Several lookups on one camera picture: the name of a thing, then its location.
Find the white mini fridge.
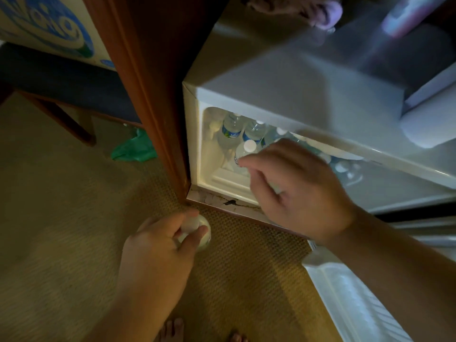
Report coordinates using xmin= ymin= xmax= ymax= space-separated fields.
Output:
xmin=182 ymin=0 xmax=456 ymax=342

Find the person's right hand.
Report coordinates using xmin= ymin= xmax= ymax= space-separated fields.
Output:
xmin=237 ymin=138 xmax=357 ymax=245

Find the cardboard box with blue print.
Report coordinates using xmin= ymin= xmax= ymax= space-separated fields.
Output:
xmin=0 ymin=0 xmax=116 ymax=72

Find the wooden table with yellow top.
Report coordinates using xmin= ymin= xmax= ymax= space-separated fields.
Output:
xmin=82 ymin=0 xmax=311 ymax=243

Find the stack of pastel paper cups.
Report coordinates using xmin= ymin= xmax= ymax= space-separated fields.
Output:
xmin=381 ymin=0 xmax=449 ymax=38

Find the group of bottles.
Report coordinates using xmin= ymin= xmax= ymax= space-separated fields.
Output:
xmin=210 ymin=112 xmax=364 ymax=188

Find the person's left hand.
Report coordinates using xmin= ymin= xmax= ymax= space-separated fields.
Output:
xmin=117 ymin=209 xmax=209 ymax=307

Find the white paper towel roll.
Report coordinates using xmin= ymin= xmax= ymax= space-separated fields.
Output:
xmin=399 ymin=62 xmax=456 ymax=150

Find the person's right forearm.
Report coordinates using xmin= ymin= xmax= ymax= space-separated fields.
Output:
xmin=320 ymin=206 xmax=456 ymax=342

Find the dark blue label water bottle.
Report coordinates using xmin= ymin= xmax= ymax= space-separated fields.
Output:
xmin=233 ymin=139 xmax=259 ymax=177

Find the green plastic bag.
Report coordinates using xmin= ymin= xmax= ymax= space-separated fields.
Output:
xmin=110 ymin=128 xmax=158 ymax=162

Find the person's left foot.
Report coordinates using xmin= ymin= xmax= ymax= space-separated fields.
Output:
xmin=155 ymin=318 xmax=185 ymax=342

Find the pink cloth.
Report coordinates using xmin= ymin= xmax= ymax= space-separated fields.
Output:
xmin=246 ymin=0 xmax=343 ymax=31

